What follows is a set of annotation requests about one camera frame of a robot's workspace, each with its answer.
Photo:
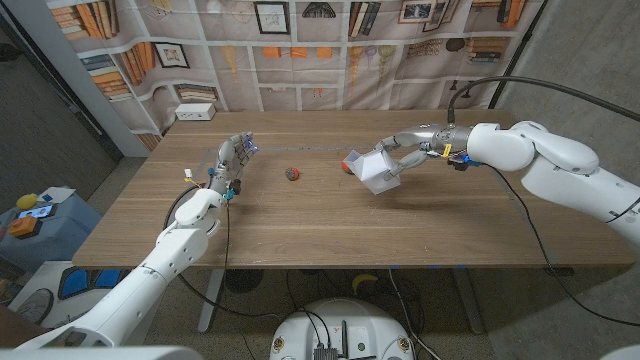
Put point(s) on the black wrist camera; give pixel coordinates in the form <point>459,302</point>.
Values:
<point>234,186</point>
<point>462,161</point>

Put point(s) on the white power outlet box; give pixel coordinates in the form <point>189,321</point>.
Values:
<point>195,111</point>

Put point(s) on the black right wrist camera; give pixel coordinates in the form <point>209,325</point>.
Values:
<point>462,161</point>

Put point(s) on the white milk carton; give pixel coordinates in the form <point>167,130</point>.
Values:
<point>375,170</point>

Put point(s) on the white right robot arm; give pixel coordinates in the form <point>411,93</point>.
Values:
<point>560,170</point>

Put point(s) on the grey orange toy fruit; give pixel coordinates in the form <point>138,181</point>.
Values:
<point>292,173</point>

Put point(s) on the person in brown clothing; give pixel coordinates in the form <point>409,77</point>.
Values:
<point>15,330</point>

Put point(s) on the black smartphone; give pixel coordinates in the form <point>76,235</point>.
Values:
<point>37,212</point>

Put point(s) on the yellow toy lemon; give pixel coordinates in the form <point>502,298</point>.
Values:
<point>26,201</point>

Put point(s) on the blue cloth covered box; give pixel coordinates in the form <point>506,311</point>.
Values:
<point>55,240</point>

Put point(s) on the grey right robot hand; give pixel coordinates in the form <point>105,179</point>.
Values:
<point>440,140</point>

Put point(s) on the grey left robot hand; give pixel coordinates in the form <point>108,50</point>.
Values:
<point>232,160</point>

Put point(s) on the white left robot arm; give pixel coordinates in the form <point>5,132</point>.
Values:
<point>165,255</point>

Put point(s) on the orange toy block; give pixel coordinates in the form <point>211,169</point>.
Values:
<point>22,226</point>

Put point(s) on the white floor mat blue print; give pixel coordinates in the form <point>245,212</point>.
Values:
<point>50,285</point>

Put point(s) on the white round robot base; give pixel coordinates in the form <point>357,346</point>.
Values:
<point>345,325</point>

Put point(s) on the black backdrop stand pole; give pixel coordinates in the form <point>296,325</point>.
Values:
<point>517,55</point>

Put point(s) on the yellow toy banana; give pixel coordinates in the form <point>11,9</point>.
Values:
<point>362,281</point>

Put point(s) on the printed bookshelf backdrop cloth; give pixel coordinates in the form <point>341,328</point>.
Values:
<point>310,75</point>

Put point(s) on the grey metal table leg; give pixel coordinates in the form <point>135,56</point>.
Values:
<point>470,300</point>
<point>210,300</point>

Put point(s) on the colourful striped wooden maraca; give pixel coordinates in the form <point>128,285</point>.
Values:
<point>345,167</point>

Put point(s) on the white paper sheet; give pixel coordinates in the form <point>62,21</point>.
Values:
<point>57,194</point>

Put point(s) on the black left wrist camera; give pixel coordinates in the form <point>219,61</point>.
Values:
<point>234,186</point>

